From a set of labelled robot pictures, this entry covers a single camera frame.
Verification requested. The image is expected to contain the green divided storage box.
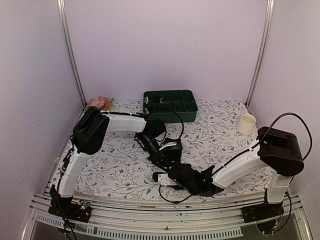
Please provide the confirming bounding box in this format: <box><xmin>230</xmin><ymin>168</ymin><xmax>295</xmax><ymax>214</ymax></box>
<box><xmin>142</xmin><ymin>89</ymin><xmax>198</xmax><ymax>124</ymax></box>

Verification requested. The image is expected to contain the aluminium frame post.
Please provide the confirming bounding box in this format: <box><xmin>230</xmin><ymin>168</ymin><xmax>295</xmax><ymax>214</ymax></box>
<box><xmin>56</xmin><ymin>0</ymin><xmax>87</xmax><ymax>107</ymax></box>
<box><xmin>245</xmin><ymin>0</ymin><xmax>275</xmax><ymax>109</ymax></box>

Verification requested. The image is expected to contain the front aluminium rail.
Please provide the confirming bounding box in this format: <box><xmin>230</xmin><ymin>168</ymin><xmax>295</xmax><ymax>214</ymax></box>
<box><xmin>21</xmin><ymin>193</ymin><xmax>313</xmax><ymax>240</ymax></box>

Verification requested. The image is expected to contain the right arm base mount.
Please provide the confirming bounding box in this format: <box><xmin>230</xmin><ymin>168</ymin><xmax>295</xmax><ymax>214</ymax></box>
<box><xmin>241</xmin><ymin>201</ymin><xmax>284</xmax><ymax>223</ymax></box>

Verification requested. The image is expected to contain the left aluminium frame post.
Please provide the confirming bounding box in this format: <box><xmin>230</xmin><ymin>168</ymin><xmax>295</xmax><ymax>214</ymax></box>
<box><xmin>56</xmin><ymin>0</ymin><xmax>87</xmax><ymax>107</ymax></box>

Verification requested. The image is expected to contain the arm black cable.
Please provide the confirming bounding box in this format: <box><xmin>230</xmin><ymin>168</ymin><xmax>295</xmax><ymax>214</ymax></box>
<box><xmin>139</xmin><ymin>109</ymin><xmax>186</xmax><ymax>146</ymax></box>
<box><xmin>158</xmin><ymin>112</ymin><xmax>313</xmax><ymax>205</ymax></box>

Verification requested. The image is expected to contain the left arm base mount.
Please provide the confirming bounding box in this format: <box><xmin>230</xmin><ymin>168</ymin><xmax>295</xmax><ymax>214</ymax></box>
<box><xmin>48</xmin><ymin>198</ymin><xmax>92</xmax><ymax>223</ymax></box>

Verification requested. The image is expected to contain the pink patterned ball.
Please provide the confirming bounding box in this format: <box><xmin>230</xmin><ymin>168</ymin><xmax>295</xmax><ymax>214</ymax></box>
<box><xmin>88</xmin><ymin>96</ymin><xmax>106</xmax><ymax>109</ymax></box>

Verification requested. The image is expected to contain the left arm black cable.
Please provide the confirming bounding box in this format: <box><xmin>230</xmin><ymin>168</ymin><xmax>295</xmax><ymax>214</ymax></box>
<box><xmin>139</xmin><ymin>109</ymin><xmax>186</xmax><ymax>146</ymax></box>

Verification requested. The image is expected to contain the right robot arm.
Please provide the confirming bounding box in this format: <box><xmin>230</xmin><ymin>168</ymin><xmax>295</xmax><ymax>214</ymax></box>
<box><xmin>167</xmin><ymin>126</ymin><xmax>304</xmax><ymax>218</ymax></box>

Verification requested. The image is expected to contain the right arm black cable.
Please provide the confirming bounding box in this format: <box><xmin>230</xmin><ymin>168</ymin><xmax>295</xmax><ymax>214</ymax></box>
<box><xmin>158</xmin><ymin>112</ymin><xmax>313</xmax><ymax>205</ymax></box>

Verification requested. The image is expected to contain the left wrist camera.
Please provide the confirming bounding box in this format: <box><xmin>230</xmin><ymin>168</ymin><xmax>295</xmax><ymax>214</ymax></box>
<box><xmin>159</xmin><ymin>141</ymin><xmax>183</xmax><ymax>151</ymax></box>

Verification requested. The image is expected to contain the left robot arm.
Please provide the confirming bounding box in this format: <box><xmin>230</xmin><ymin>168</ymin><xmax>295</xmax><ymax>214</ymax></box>
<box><xmin>50</xmin><ymin>106</ymin><xmax>182</xmax><ymax>217</ymax></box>

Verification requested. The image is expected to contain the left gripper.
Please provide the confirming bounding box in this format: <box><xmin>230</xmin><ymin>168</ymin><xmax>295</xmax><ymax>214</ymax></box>
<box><xmin>138</xmin><ymin>132</ymin><xmax>170</xmax><ymax>170</ymax></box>

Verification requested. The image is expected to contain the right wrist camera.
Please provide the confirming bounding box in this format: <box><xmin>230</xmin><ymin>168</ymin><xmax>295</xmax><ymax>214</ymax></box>
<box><xmin>152</xmin><ymin>172</ymin><xmax>178</xmax><ymax>187</ymax></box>

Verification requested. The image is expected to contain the cream cup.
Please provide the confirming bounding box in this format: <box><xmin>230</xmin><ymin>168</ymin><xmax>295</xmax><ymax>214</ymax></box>
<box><xmin>236</xmin><ymin>113</ymin><xmax>256</xmax><ymax>136</ymax></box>

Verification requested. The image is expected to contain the right aluminium frame post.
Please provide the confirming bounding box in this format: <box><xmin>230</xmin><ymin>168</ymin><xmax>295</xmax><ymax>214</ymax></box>
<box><xmin>245</xmin><ymin>0</ymin><xmax>275</xmax><ymax>109</ymax></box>

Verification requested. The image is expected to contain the black white-banded underwear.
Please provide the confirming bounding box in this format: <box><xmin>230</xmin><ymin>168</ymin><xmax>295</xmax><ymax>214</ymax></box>
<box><xmin>159</xmin><ymin>137</ymin><xmax>183</xmax><ymax>171</ymax></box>

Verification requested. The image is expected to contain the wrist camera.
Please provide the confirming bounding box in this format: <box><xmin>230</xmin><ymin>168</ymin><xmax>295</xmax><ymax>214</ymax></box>
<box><xmin>152</xmin><ymin>172</ymin><xmax>178</xmax><ymax>187</ymax></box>
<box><xmin>159</xmin><ymin>141</ymin><xmax>183</xmax><ymax>151</ymax></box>

